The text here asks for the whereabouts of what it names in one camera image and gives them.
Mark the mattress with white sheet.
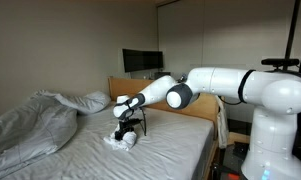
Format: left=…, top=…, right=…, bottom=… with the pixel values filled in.
left=3, top=101, right=215, bottom=180

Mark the white tote bag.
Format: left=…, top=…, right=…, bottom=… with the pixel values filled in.
left=215, top=95, right=230, bottom=150

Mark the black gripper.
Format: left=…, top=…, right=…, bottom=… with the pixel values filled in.
left=114, top=118, right=138, bottom=141

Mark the white towel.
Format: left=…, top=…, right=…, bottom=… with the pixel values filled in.
left=103, top=124, right=139, bottom=152

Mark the black camera on stand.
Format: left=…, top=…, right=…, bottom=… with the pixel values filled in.
left=260, top=58, right=300, bottom=67

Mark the black floor box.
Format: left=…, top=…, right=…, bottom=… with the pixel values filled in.
left=233, top=141, right=250, bottom=160

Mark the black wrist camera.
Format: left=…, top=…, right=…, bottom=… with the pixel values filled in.
left=128, top=117, right=145, bottom=128

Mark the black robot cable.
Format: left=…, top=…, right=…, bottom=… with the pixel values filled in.
left=137, top=96, right=244, bottom=137

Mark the black monitor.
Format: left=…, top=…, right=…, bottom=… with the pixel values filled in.
left=122, top=48, right=165, bottom=74

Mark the grey duvet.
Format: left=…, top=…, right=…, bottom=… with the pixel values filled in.
left=0, top=89, right=79, bottom=180

